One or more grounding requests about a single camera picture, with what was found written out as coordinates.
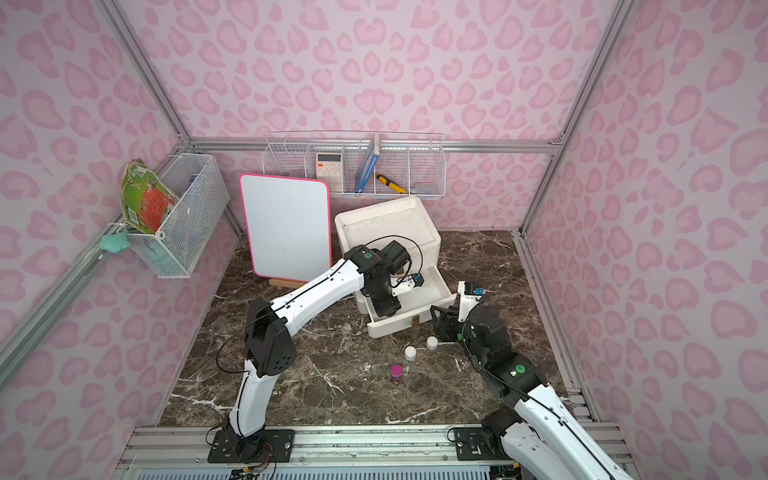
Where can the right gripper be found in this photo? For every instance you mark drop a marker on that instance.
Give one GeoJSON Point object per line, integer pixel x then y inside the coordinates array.
{"type": "Point", "coordinates": [445, 322]}

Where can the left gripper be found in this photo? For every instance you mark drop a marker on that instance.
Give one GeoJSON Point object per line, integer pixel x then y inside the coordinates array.
{"type": "Point", "coordinates": [385, 302]}

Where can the magenta paint can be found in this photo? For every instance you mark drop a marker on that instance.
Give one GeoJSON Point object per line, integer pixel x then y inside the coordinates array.
{"type": "Point", "coordinates": [396, 372]}

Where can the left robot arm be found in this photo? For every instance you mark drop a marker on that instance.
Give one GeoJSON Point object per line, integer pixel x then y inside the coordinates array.
{"type": "Point", "coordinates": [269, 348]}

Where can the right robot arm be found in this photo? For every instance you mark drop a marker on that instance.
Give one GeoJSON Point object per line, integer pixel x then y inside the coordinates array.
{"type": "Point", "coordinates": [533, 427]}

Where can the white three-drawer cabinet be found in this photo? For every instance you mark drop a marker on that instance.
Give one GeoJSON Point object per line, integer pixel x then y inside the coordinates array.
{"type": "Point", "coordinates": [404, 219]}

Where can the white paint can right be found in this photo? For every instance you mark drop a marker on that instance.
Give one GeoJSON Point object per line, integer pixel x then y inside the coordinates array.
{"type": "Point", "coordinates": [432, 343]}

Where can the white paint can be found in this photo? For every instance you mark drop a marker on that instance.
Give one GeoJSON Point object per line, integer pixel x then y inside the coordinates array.
{"type": "Point", "coordinates": [432, 343]}
{"type": "Point", "coordinates": [410, 353]}

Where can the white paint can left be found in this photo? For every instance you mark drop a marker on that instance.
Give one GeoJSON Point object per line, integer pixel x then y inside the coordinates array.
{"type": "Point", "coordinates": [410, 353]}

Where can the yellow black utility knife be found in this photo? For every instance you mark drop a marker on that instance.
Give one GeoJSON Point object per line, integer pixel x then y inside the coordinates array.
{"type": "Point", "coordinates": [391, 184]}

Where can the blue book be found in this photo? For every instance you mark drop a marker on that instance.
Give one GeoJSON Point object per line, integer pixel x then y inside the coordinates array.
{"type": "Point", "coordinates": [368, 163]}

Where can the pink-framed whiteboard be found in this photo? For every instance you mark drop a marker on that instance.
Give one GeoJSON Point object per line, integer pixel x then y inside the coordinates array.
{"type": "Point", "coordinates": [288, 226]}

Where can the white calculator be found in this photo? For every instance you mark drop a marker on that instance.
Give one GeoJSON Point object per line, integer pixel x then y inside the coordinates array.
{"type": "Point", "coordinates": [329, 169]}

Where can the green red snack bag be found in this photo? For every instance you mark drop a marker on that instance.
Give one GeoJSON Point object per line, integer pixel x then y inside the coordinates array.
{"type": "Point", "coordinates": [146, 202]}

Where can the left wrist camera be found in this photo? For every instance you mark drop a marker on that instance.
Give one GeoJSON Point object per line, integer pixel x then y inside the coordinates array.
{"type": "Point", "coordinates": [407, 284]}

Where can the white wire wall shelf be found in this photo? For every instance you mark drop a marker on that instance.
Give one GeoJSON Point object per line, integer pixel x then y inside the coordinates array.
{"type": "Point", "coordinates": [416, 162]}

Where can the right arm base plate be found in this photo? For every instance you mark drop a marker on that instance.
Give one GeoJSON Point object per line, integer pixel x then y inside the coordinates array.
{"type": "Point", "coordinates": [475, 444]}

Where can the white mesh wall basket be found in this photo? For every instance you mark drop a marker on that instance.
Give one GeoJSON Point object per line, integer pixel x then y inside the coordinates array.
{"type": "Point", "coordinates": [175, 249]}

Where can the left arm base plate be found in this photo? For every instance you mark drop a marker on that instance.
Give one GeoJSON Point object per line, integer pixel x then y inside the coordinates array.
{"type": "Point", "coordinates": [274, 445]}

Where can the mint green wall hook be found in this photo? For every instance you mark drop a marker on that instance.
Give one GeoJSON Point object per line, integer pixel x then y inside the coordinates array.
{"type": "Point", "coordinates": [115, 243]}

